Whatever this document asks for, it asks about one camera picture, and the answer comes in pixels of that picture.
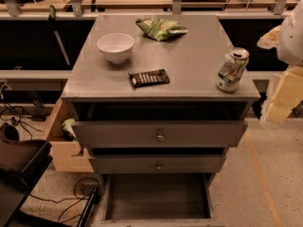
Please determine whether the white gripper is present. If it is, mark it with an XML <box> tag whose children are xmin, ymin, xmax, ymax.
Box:
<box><xmin>257</xmin><ymin>0</ymin><xmax>303</xmax><ymax>123</ymax></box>

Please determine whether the white bowl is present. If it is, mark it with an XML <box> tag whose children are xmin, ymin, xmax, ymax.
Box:
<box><xmin>97</xmin><ymin>33</ymin><xmax>134</xmax><ymax>63</ymax></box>

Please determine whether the green white 7up can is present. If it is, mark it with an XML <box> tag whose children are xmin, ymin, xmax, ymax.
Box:
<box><xmin>217</xmin><ymin>47</ymin><xmax>249</xmax><ymax>93</ymax></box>

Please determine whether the middle grey drawer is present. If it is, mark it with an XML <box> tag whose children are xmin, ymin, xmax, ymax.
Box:
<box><xmin>89</xmin><ymin>154</ymin><xmax>226</xmax><ymax>174</ymax></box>

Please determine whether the light wooden box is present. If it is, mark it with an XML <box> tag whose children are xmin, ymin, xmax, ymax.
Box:
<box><xmin>42</xmin><ymin>98</ymin><xmax>93</xmax><ymax>173</ymax></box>

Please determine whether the top grey drawer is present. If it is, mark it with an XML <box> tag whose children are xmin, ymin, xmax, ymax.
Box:
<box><xmin>72</xmin><ymin>121</ymin><xmax>248</xmax><ymax>148</ymax></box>

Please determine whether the grey drawer cabinet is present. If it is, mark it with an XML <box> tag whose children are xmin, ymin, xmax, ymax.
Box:
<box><xmin>62</xmin><ymin>15</ymin><xmax>258</xmax><ymax>227</ymax></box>

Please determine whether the bottom open grey drawer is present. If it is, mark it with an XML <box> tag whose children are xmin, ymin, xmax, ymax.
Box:
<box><xmin>101</xmin><ymin>173</ymin><xmax>224</xmax><ymax>227</ymax></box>

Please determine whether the green chip bag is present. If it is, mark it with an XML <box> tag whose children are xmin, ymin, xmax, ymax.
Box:
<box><xmin>135</xmin><ymin>18</ymin><xmax>188</xmax><ymax>42</ymax></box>

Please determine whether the dark chocolate bar wrapper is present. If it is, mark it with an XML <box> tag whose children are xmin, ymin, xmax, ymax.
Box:
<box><xmin>129</xmin><ymin>69</ymin><xmax>169</xmax><ymax>88</ymax></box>

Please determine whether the green handled tool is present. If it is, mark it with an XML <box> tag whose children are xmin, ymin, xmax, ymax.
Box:
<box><xmin>48</xmin><ymin>5</ymin><xmax>71</xmax><ymax>66</ymax></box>

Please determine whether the dark brown tray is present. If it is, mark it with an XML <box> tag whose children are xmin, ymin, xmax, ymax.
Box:
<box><xmin>0</xmin><ymin>123</ymin><xmax>52</xmax><ymax>227</ymax></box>

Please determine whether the black cable bundle left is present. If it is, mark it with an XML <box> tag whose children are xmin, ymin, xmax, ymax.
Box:
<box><xmin>0</xmin><ymin>82</ymin><xmax>43</xmax><ymax>140</ymax></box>

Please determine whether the green packet in wooden box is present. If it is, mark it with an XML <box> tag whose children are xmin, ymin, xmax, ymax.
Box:
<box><xmin>62</xmin><ymin>118</ymin><xmax>77</xmax><ymax>141</ymax></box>

